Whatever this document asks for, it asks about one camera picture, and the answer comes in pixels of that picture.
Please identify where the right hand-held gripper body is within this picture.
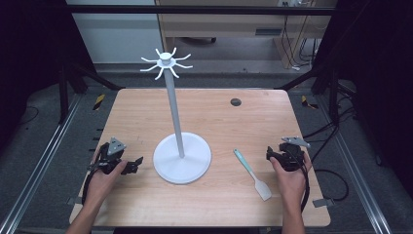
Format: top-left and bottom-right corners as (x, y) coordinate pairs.
(271, 136), (312, 173)

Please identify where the black horizontal frame bar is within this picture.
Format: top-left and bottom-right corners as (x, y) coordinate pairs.
(63, 4), (336, 17)

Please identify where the white cabinet panel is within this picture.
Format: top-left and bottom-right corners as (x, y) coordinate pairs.
(65, 0), (164, 64)

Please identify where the yellow black floor tape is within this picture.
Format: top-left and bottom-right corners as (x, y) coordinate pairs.
(300, 95), (319, 110)
(93, 94), (107, 111)

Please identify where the black floor cable bundle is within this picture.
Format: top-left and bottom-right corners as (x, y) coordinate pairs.
(301, 81), (358, 164)

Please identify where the white hook rack stand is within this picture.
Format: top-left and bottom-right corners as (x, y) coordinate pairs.
(139, 47), (213, 185)

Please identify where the person's left hand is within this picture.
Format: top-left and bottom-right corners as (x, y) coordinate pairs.
(85, 158), (129, 209)

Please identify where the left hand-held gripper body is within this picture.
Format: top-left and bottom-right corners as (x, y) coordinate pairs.
(88, 136), (129, 176)

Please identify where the aluminium floor rail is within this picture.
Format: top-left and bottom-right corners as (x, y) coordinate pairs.
(0, 93), (84, 234)
(315, 93), (394, 234)

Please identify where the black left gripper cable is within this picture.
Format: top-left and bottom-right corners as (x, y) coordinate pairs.
(80, 141), (110, 207)

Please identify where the wooden background desk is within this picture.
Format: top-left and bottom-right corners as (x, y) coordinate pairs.
(155, 0), (339, 70)

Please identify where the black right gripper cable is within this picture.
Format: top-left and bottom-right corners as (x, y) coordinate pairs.
(291, 149), (312, 214)

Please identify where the grey table bracket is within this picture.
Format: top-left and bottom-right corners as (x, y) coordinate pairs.
(312, 197), (336, 209)

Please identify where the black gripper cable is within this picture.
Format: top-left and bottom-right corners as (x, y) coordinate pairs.
(291, 149), (312, 214)
(80, 141), (110, 207)

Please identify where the person's right hand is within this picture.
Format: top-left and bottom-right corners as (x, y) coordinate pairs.
(269, 152), (314, 213)

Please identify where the teal handled white spatula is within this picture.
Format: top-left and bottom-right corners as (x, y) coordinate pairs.
(233, 148), (274, 202)

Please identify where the black metal stand leg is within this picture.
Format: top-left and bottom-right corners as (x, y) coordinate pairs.
(57, 60), (126, 125)
(275, 63), (343, 126)

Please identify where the black looped floor cable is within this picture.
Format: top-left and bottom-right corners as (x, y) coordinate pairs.
(311, 168), (351, 203)

